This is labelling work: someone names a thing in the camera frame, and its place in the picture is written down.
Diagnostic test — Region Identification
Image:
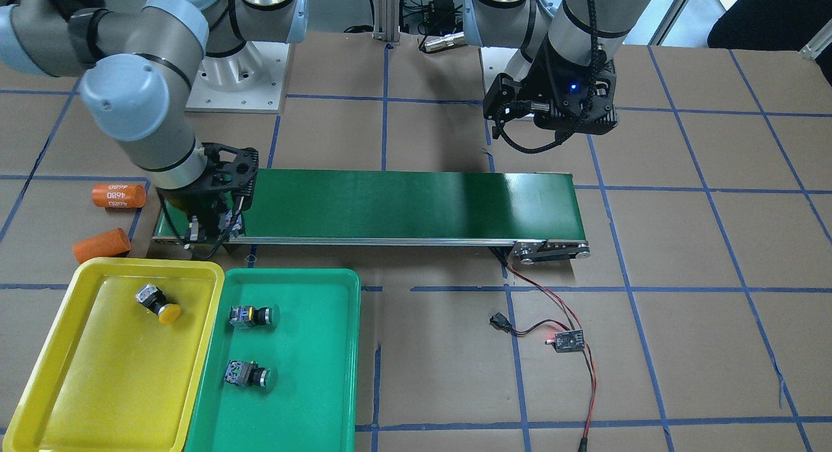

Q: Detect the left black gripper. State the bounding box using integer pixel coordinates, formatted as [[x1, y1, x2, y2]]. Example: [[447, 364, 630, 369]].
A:
[[482, 46, 619, 135]]

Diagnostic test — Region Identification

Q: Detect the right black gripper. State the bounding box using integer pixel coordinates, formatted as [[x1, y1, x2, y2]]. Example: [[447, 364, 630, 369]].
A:
[[159, 142, 259, 248]]

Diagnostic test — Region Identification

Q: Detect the green push button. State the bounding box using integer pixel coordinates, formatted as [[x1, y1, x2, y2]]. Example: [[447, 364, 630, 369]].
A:
[[223, 360, 271, 389], [228, 306, 280, 328]]

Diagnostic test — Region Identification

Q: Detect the yellow push button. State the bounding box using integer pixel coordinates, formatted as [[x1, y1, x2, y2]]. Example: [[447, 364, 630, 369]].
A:
[[135, 284, 182, 325], [202, 211, 227, 241]]

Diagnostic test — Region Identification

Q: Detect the plain orange cylinder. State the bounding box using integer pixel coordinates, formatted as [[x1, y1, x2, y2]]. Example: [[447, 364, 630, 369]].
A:
[[72, 228, 133, 263]]

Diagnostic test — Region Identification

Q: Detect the orange cylinder with 4680 print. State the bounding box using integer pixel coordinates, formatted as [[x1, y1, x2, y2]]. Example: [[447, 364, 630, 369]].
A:
[[91, 183, 146, 209]]

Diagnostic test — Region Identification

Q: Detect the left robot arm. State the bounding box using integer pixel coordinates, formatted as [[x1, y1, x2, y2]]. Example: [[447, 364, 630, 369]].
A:
[[463, 0, 651, 135]]

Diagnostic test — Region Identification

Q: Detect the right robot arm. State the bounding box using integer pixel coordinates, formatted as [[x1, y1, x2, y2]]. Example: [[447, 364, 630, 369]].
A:
[[2, 0, 308, 247]]

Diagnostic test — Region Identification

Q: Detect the green conveyor belt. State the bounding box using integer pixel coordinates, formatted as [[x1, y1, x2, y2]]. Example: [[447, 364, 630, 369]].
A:
[[153, 166, 591, 265]]

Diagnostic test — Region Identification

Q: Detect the green plastic tray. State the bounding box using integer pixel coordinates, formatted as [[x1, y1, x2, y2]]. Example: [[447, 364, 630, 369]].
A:
[[185, 269, 361, 451]]

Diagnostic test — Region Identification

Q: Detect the yellow plastic tray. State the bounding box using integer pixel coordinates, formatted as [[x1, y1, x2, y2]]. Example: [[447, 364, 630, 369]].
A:
[[3, 258, 225, 451]]

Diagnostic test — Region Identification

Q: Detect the small black controller board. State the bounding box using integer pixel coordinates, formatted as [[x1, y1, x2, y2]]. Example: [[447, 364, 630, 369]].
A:
[[552, 328, 586, 353]]

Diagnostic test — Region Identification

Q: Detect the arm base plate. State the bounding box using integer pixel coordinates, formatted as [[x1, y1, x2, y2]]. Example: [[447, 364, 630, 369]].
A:
[[185, 41, 293, 114], [481, 47, 539, 108]]

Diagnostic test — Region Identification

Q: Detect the aluminium frame post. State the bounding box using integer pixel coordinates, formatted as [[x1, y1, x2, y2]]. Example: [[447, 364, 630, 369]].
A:
[[372, 0, 403, 45]]

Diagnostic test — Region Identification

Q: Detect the red black wire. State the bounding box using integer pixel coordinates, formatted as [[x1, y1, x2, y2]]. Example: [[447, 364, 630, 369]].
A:
[[494, 247, 597, 452]]

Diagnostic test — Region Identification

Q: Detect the black wire connector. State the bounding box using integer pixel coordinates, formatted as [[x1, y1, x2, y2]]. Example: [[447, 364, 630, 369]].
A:
[[489, 313, 514, 334]]

